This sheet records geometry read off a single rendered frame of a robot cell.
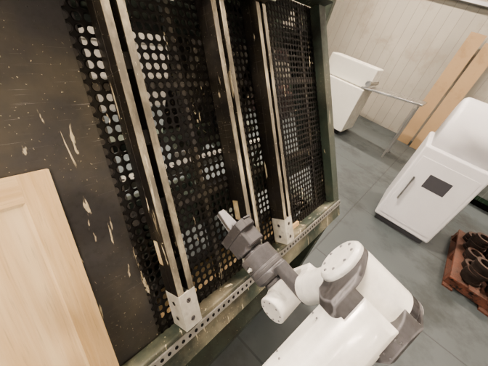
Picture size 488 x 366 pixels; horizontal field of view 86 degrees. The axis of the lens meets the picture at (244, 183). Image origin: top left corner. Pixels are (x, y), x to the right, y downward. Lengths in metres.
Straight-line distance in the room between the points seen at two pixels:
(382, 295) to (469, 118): 3.12
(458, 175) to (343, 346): 3.10
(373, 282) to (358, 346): 0.08
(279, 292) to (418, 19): 7.56
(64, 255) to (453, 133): 3.33
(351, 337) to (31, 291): 0.63
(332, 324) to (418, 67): 7.54
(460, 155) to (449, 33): 4.69
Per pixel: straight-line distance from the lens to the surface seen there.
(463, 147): 3.43
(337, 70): 5.85
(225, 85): 0.92
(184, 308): 0.88
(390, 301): 0.43
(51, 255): 0.73
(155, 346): 0.94
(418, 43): 7.83
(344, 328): 0.38
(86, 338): 0.83
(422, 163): 3.37
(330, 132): 1.65
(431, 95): 7.34
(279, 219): 1.21
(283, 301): 0.63
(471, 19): 7.78
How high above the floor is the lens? 1.77
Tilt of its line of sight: 35 degrees down
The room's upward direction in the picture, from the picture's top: 19 degrees clockwise
